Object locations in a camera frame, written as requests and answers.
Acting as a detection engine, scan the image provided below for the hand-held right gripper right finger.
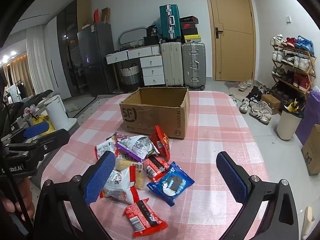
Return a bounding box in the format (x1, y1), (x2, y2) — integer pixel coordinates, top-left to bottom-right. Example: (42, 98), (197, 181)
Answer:
(216, 152), (299, 240)

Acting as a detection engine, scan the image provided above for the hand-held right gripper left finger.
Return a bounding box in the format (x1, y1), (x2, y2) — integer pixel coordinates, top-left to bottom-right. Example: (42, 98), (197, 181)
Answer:
(34, 151), (116, 240)

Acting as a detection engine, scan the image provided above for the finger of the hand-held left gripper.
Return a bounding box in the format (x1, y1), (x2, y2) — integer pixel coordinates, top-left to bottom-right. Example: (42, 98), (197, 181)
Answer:
(5, 129), (70, 163)
(1, 122), (50, 143)

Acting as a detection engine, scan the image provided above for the white and red snack packet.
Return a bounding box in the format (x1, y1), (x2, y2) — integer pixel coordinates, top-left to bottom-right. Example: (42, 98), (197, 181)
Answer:
(94, 140), (118, 160)
(100, 166), (138, 204)

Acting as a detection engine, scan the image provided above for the beige cracker packet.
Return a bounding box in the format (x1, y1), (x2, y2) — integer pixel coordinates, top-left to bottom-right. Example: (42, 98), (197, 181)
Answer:
(115, 157), (144, 189)

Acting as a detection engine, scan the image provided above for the small purple red snack packet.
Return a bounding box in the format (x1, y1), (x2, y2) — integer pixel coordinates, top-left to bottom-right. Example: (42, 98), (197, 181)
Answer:
(106, 134), (131, 143)

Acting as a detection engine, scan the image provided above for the purple and white snack packet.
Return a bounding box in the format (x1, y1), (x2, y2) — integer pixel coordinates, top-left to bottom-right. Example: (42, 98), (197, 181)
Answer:
(116, 135), (160, 162)

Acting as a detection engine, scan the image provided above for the red and black wafer packet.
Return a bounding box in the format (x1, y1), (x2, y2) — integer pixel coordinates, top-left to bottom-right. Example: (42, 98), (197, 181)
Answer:
(145, 156), (170, 182)
(123, 198), (168, 238)

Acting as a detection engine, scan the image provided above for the blue cookie packet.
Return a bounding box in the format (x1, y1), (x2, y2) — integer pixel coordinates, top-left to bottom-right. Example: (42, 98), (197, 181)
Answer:
(146, 162), (195, 207)

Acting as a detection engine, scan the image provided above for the red crimped snack packet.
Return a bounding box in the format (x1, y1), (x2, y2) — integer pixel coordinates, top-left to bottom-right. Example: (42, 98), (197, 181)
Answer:
(149, 125), (171, 161)

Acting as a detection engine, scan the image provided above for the person's left hand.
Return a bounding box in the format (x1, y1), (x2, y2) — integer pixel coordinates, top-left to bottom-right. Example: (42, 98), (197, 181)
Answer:
(0, 187), (35, 220)

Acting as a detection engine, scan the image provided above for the yellow plastic bag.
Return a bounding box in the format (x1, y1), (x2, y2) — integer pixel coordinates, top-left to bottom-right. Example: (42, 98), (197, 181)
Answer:
(32, 115), (55, 133)

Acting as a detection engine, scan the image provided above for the white pedal bin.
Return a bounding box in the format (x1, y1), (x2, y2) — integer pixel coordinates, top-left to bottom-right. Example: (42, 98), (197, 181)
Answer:
(46, 94), (78, 131)

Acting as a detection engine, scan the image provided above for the pile of dark clothes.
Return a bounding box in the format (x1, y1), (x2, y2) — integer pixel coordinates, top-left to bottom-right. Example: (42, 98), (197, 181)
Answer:
(21, 90), (60, 108)

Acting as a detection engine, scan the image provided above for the clothes rack with garments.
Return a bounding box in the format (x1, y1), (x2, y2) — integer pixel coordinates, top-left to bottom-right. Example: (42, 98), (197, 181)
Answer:
(4, 81), (28, 103)

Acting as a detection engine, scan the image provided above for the pink checked tablecloth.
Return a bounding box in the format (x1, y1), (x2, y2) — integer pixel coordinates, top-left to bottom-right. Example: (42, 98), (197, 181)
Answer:
(40, 90), (268, 240)

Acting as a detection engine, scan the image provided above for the beige curtain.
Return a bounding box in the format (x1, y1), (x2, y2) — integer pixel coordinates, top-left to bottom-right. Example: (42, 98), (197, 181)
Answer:
(10, 55), (35, 98)

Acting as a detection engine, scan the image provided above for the white curtain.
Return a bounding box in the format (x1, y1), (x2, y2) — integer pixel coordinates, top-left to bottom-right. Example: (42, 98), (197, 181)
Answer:
(26, 26), (54, 96)

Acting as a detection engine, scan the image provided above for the cream trash bin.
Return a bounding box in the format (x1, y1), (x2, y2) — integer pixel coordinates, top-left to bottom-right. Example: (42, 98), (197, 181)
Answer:
(276, 104), (303, 140)

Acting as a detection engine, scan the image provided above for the pile of loose sneakers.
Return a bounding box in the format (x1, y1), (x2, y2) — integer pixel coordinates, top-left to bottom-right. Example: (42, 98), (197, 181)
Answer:
(229, 79), (274, 125)

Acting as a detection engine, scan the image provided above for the small brown cardboard box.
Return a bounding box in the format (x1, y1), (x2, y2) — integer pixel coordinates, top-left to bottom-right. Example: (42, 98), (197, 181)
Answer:
(261, 94), (281, 115)

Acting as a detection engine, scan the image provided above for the brown box with cat face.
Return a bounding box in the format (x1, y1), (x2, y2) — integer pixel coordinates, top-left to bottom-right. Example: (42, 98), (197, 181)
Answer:
(301, 124), (320, 176)

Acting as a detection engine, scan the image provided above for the beige door mat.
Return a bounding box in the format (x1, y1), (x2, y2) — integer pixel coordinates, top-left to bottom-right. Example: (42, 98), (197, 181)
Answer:
(229, 86), (253, 98)

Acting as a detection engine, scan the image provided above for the dark glass cabinet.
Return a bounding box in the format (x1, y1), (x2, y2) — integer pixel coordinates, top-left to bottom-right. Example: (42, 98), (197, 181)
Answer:
(57, 0), (92, 98)

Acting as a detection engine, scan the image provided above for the dark grey fridge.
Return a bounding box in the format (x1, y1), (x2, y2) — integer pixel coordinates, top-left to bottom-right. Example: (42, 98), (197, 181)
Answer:
(77, 22), (118, 97)

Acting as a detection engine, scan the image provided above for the yellow wrapper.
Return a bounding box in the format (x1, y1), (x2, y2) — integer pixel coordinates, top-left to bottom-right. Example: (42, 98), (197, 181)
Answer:
(287, 99), (300, 112)

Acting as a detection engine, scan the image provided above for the woven laundry basket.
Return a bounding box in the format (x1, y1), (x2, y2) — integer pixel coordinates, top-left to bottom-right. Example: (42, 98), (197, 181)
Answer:
(119, 65), (142, 93)

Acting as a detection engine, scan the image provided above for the purple bag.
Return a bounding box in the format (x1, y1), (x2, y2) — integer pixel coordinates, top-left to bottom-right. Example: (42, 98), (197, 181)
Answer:
(295, 86), (320, 145)

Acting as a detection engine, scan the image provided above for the silver suitcase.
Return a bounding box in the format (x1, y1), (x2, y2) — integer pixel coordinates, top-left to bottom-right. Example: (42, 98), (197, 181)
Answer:
(182, 42), (206, 90)

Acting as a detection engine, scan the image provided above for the white desk with drawers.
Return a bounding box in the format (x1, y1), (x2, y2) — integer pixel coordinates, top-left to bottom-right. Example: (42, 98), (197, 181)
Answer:
(105, 44), (166, 87)

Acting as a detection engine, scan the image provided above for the wooden shoe rack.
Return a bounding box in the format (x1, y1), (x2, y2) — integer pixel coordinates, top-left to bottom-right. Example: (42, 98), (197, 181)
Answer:
(271, 44), (317, 100)

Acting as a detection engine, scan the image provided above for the beige suitcase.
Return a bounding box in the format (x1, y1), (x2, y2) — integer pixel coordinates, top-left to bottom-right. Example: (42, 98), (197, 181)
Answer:
(160, 42), (185, 87)

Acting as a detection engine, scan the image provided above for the grey framed oval mirror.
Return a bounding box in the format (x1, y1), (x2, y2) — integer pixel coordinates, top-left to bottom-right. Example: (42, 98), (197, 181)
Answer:
(118, 27), (148, 51)

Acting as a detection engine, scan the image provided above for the shoe rack with shoes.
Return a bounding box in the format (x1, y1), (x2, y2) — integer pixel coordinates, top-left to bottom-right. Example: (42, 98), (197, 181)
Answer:
(270, 34), (315, 93)

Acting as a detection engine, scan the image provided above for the brown paper bag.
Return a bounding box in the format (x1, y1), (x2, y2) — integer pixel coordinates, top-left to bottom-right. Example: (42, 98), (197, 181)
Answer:
(101, 7), (111, 24)

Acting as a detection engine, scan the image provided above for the tan wooden door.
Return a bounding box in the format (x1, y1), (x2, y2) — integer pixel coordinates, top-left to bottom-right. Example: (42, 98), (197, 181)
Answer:
(204, 0), (256, 82)

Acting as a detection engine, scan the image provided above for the black bag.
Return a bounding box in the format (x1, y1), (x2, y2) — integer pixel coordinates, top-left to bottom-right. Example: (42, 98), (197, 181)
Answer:
(144, 36), (163, 47)

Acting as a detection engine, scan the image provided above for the yellow and black shoebox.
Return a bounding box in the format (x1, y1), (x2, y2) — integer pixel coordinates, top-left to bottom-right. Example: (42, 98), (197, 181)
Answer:
(184, 34), (202, 44)

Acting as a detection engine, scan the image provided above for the small black printed box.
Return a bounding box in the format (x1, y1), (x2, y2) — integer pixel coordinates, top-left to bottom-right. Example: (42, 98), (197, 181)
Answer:
(146, 25), (158, 38)

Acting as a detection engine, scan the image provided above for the plain black shoebox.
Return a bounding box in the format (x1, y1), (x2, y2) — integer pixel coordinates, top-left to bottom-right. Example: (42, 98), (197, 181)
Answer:
(181, 27), (200, 36)

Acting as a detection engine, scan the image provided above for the teal suitcase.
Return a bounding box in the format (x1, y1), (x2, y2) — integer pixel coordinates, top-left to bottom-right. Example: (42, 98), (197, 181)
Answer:
(159, 4), (182, 41)

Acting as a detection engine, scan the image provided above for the black cable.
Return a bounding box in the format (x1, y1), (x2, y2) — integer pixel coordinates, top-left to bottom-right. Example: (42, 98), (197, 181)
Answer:
(0, 90), (34, 233)

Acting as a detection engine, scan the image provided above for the beige rounded post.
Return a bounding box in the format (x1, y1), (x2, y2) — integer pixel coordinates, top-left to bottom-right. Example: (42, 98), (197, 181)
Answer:
(301, 206), (316, 236)

